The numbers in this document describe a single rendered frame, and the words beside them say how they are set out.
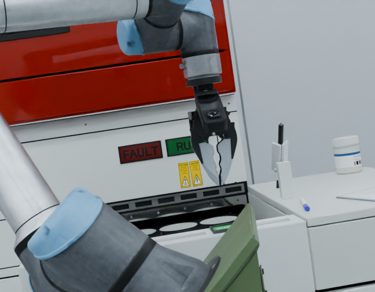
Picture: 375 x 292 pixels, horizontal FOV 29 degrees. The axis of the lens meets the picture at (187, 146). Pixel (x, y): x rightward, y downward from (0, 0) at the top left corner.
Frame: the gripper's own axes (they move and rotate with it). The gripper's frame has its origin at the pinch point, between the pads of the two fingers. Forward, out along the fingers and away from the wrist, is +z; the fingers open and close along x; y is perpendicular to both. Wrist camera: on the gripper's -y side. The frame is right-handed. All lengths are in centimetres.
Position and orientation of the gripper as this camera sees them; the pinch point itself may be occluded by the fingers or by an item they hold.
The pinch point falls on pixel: (219, 179)
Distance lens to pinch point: 142.1
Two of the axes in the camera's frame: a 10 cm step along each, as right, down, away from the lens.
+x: -9.8, 1.5, -1.1
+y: -1.2, -0.5, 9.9
